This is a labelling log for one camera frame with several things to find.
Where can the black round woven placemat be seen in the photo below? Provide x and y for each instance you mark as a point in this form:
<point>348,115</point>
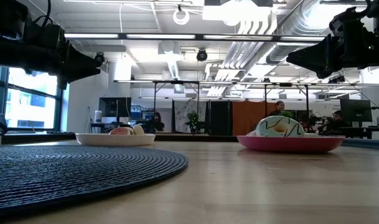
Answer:
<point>68,174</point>

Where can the large green squiggle donut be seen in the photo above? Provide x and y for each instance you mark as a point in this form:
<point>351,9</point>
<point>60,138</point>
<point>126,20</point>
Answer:
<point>267,129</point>

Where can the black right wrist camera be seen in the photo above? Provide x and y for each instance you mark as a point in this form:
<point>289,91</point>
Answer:
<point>348,20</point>

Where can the person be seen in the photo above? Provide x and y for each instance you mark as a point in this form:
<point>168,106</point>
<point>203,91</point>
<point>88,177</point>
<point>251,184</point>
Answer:
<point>279,109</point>
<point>158,123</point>
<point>335,121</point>

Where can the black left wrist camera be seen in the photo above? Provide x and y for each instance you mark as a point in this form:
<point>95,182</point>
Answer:
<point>46,34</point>

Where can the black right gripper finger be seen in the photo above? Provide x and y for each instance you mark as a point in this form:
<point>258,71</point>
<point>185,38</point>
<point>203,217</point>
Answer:
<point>330,69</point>
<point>320,53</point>

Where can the black ceiling camera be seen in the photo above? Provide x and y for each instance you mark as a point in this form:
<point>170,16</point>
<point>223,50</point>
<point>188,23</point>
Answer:
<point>201,55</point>
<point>99,57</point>

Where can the black partition panel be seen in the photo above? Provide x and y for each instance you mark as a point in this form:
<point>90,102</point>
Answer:
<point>220,118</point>

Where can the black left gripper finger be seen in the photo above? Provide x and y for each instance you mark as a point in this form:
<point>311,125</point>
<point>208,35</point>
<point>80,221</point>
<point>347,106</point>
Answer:
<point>81,73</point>
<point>81,60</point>

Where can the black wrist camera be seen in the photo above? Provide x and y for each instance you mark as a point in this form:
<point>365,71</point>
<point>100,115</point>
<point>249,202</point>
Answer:
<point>46,34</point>
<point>348,20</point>

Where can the white round plate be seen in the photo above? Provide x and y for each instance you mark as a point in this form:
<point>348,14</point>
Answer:
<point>114,140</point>

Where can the black metal station frame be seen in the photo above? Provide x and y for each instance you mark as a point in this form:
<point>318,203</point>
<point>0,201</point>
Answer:
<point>155,105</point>
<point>307,102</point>

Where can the black computer monitor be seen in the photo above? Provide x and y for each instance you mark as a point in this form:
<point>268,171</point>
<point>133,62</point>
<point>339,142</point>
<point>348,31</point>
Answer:
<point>355,110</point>
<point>117,107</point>

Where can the large pink squiggle donut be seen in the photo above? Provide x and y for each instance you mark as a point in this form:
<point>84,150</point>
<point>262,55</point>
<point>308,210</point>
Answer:
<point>252,133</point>

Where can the orange curtain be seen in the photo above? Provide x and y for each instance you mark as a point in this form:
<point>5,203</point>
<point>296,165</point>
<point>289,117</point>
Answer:
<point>248,118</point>

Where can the large office window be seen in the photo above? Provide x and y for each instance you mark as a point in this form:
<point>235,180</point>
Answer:
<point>30,109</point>

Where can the black ceiling spotlight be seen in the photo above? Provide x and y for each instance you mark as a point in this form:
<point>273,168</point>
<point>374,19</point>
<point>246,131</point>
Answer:
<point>337,79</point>

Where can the small yellow donut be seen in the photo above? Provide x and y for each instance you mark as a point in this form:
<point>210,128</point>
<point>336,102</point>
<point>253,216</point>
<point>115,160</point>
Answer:
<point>138,130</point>

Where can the long ceiling light bar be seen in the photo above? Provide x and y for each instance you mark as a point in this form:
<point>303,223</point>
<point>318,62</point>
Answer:
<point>161,36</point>

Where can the pink round plate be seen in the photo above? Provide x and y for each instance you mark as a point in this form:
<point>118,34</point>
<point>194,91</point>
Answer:
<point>288,144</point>

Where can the small pink donut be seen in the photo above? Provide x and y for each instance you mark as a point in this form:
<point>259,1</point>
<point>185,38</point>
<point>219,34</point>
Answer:
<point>119,131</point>

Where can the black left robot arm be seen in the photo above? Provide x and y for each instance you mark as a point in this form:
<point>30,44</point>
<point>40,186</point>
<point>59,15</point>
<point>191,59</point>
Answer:
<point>5,37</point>

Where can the green office plant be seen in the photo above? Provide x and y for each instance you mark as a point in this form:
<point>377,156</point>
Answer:
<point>193,119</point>

